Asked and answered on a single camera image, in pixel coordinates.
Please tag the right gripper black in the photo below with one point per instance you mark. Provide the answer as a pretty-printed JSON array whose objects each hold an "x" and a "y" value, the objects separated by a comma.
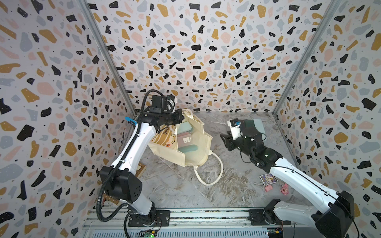
[{"x": 229, "y": 142}]

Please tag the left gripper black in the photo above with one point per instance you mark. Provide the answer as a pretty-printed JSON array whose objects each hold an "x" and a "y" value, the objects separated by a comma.
[{"x": 178, "y": 113}]

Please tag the light mint pencil case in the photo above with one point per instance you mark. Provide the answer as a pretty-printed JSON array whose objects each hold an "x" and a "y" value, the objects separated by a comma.
[{"x": 259, "y": 126}]

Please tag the teal translucent pencil case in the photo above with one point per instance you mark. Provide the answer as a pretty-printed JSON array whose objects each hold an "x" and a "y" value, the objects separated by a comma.
[{"x": 188, "y": 149}]

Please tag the cream floral canvas bag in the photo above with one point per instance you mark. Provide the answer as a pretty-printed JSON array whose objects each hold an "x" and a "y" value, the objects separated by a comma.
[{"x": 165, "y": 146}]

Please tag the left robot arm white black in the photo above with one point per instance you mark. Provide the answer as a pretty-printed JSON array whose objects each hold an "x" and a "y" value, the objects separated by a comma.
[{"x": 144, "y": 209}]

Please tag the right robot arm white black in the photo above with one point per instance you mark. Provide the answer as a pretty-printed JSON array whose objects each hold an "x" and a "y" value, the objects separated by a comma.
[{"x": 330, "y": 212}]

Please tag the sage green pencil case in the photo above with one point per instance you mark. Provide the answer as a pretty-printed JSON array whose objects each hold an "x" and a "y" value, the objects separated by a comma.
[{"x": 184, "y": 127}]

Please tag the blue toy microphone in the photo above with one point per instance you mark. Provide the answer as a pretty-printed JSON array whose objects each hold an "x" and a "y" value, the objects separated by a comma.
[{"x": 131, "y": 121}]

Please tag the wooden chessboard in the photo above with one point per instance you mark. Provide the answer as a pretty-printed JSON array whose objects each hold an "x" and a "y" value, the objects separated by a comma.
[{"x": 140, "y": 171}]

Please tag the playing card box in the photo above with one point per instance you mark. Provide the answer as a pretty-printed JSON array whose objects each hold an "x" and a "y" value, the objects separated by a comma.
[{"x": 268, "y": 179}]

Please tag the small pink toy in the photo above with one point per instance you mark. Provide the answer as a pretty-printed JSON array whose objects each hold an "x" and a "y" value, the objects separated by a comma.
[
  {"x": 268, "y": 188},
  {"x": 284, "y": 189}
]

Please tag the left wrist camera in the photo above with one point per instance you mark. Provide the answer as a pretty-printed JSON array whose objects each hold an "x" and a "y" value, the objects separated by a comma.
[{"x": 163, "y": 104}]

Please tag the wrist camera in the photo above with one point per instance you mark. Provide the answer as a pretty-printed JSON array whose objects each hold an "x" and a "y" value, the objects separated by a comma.
[
  {"x": 235, "y": 128},
  {"x": 163, "y": 104}
]

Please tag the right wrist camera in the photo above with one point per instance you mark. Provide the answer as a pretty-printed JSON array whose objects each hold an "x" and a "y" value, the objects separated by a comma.
[{"x": 235, "y": 128}]

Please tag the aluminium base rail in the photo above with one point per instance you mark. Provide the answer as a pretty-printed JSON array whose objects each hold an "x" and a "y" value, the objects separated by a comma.
[{"x": 196, "y": 223}]

